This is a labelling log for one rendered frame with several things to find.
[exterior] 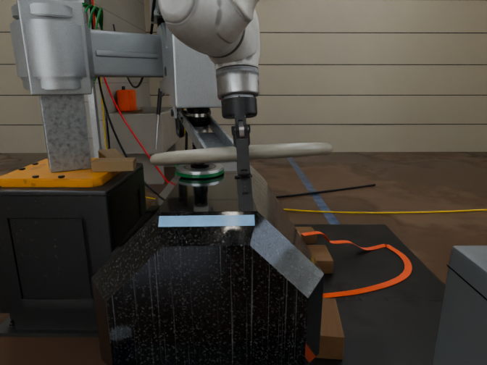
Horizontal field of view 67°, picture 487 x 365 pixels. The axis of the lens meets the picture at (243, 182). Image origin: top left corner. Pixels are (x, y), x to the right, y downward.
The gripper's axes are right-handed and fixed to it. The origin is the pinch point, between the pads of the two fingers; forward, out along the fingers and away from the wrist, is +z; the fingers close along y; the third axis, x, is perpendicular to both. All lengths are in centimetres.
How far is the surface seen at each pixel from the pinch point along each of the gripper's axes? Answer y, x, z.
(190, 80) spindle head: 71, 17, -41
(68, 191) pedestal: 86, 76, 1
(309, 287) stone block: 39, -20, 35
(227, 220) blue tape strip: 37.6, 4.9, 11.3
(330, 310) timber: 95, -41, 68
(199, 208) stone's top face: 42.1, 14.1, 7.5
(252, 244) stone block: 33.6, -2.3, 18.6
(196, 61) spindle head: 70, 14, -48
